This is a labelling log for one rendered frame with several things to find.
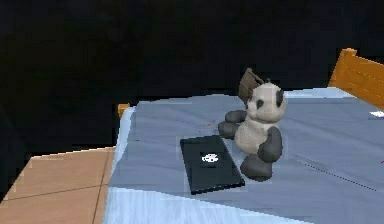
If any black closed laptop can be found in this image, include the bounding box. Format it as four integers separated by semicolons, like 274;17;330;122
179;134;246;196

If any brown flat book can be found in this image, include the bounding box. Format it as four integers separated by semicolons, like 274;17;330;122
237;67;266;105

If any black and white panda toy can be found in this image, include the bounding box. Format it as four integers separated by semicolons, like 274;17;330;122
217;78;288;182

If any blue bed with wooden frame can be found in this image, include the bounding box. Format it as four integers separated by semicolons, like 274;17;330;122
101;47;384;224

